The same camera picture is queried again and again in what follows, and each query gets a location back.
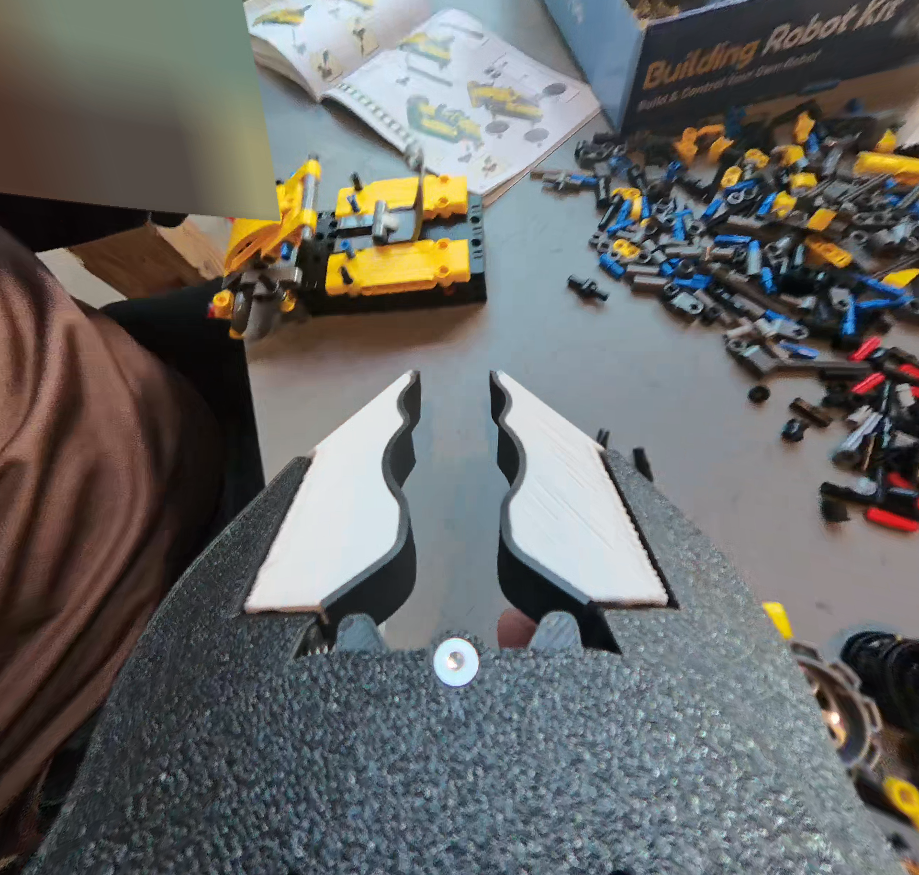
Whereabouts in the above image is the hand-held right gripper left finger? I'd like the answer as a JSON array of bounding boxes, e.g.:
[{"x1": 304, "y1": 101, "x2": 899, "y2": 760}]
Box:
[{"x1": 245, "y1": 370, "x2": 423, "y2": 629}]

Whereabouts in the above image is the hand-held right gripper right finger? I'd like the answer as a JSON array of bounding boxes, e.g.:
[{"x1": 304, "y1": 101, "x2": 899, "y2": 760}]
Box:
[{"x1": 489, "y1": 370, "x2": 673, "y2": 629}]

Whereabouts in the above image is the yellow toy vehicle model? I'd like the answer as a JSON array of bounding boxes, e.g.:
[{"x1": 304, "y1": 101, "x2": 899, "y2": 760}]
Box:
[{"x1": 209, "y1": 155, "x2": 489, "y2": 342}]

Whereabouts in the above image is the pile of small building parts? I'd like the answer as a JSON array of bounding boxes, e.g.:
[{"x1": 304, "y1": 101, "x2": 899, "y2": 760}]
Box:
[{"x1": 532, "y1": 100, "x2": 919, "y2": 534}]

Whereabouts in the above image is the grey desk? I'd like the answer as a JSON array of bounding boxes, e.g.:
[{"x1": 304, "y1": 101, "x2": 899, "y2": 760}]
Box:
[{"x1": 237, "y1": 0, "x2": 919, "y2": 675}]

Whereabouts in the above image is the group of grey toothed wheels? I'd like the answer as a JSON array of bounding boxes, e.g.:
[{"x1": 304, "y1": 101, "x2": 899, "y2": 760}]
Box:
[{"x1": 790, "y1": 643, "x2": 880, "y2": 778}]

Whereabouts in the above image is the wooden beam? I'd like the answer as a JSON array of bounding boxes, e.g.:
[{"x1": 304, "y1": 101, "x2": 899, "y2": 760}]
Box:
[{"x1": 65, "y1": 215, "x2": 231, "y2": 302}]

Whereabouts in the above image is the black wheel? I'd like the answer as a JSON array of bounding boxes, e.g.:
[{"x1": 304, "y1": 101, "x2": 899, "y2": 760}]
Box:
[{"x1": 841, "y1": 628, "x2": 919, "y2": 732}]

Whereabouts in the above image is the instruction booklet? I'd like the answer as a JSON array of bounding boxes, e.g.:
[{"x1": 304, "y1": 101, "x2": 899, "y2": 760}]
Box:
[{"x1": 245, "y1": 0, "x2": 601, "y2": 204}]

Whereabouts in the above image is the blue cardboard box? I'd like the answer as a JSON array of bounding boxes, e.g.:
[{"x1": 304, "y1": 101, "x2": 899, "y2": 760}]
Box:
[{"x1": 515, "y1": 0, "x2": 919, "y2": 136}]

